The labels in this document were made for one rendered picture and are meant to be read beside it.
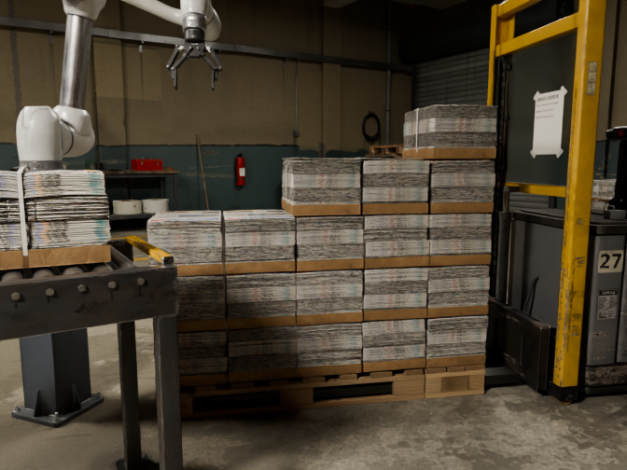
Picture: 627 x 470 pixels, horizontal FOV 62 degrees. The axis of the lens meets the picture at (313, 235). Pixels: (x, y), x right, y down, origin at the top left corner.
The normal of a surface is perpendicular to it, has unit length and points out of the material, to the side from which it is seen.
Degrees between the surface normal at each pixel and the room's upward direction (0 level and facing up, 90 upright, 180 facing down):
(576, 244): 90
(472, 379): 90
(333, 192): 90
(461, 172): 90
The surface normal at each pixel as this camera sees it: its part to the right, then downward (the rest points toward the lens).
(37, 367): -0.37, 0.13
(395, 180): 0.17, 0.14
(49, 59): 0.51, 0.12
